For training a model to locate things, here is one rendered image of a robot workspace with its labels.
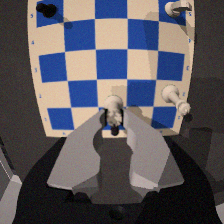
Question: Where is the black chess piece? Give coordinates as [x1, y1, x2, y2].
[111, 124, 119, 136]
[36, 3, 57, 18]

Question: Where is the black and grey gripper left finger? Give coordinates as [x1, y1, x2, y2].
[12, 108, 108, 224]

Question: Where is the blue and cream chessboard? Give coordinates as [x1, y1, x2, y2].
[28, 0, 195, 137]

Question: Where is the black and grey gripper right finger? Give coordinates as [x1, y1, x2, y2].
[120, 108, 223, 224]

